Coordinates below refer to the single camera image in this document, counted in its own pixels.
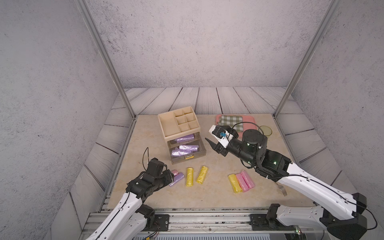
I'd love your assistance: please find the pink bag roll inner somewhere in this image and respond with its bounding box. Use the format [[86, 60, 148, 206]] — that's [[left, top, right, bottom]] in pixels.
[[236, 173, 250, 192]]

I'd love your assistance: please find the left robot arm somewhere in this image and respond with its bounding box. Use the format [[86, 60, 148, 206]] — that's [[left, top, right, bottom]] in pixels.
[[88, 158, 174, 240]]

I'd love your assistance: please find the beige drawer organizer cabinet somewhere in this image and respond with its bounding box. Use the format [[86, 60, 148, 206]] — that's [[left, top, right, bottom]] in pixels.
[[158, 107, 201, 142]]

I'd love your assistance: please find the middle yellow bag roll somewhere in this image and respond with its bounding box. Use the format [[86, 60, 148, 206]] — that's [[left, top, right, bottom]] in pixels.
[[196, 166, 209, 184]]

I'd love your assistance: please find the green translucent cup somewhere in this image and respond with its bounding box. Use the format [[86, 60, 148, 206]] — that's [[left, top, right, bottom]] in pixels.
[[259, 126, 273, 137]]

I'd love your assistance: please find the angled purple bag roll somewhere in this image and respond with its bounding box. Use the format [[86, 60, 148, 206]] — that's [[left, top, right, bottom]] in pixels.
[[179, 145, 200, 152]]

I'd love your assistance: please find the green checkered cloth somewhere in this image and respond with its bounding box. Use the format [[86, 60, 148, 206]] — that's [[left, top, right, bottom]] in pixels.
[[218, 115, 244, 133]]

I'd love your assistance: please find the pink plastic tray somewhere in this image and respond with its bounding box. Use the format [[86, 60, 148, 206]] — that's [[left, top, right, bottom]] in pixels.
[[215, 115, 258, 139]]

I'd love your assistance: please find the left yellow bag roll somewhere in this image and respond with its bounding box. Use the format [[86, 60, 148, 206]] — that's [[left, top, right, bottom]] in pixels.
[[186, 168, 194, 187]]

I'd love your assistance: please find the metal fork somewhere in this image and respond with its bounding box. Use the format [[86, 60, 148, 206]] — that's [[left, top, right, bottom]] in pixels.
[[277, 183, 288, 197]]

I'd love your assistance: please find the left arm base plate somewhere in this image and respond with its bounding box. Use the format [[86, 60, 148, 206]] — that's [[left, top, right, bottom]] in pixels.
[[143, 214, 170, 232]]

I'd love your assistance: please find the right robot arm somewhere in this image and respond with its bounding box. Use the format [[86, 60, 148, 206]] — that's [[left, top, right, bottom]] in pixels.
[[208, 125, 378, 240]]

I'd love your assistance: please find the grey translucent drawer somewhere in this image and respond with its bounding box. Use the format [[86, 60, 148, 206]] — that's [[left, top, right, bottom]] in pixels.
[[167, 133, 207, 165]]

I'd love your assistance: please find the yellow bag roll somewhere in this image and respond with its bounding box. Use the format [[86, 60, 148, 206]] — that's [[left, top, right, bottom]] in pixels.
[[196, 166, 209, 184], [186, 168, 194, 187], [228, 174, 243, 194]]

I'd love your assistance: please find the pink bag roll outer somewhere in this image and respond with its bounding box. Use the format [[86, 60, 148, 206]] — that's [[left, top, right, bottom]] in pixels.
[[241, 170, 255, 189]]

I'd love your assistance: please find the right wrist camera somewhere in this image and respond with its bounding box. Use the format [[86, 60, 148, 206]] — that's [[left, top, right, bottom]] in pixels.
[[209, 125, 239, 149]]

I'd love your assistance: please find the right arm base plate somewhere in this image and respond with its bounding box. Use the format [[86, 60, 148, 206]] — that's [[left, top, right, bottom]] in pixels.
[[249, 214, 295, 231]]

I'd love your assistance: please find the pink bag roll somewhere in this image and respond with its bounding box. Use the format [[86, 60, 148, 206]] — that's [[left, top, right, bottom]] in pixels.
[[172, 170, 179, 177], [241, 170, 255, 189], [236, 173, 250, 192]]

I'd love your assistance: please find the right yellow bag roll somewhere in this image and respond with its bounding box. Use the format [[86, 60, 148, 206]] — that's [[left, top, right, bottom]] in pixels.
[[228, 174, 243, 194]]

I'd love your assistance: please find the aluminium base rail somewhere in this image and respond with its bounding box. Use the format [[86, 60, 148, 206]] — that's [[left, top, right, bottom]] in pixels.
[[78, 208, 346, 240]]

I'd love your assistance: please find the left pink bag roll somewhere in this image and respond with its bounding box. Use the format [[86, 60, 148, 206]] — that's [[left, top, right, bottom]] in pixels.
[[172, 170, 179, 177]]

